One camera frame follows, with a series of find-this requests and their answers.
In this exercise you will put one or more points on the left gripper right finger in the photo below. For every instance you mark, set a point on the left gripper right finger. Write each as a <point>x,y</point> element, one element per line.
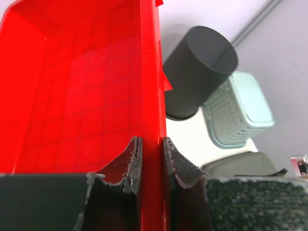
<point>196,201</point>

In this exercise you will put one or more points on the grey plastic tray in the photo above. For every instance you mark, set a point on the grey plastic tray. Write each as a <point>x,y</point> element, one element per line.
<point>243,164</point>

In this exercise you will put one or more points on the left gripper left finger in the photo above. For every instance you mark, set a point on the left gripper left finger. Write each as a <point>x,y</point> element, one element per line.
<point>107,200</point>

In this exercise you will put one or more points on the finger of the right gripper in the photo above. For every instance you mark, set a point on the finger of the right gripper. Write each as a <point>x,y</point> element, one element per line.
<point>280,173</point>

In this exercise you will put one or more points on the large black plastic bucket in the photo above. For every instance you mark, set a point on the large black plastic bucket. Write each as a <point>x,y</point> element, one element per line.
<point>199,64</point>

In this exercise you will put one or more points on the teal perforated plastic basket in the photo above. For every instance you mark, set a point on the teal perforated plastic basket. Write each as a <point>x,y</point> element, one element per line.
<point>237,111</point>

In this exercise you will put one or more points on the red plastic tray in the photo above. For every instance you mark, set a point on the red plastic tray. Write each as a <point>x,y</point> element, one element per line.
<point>78,80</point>

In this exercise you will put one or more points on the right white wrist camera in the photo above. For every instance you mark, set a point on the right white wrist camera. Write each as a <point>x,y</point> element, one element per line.
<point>300,165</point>

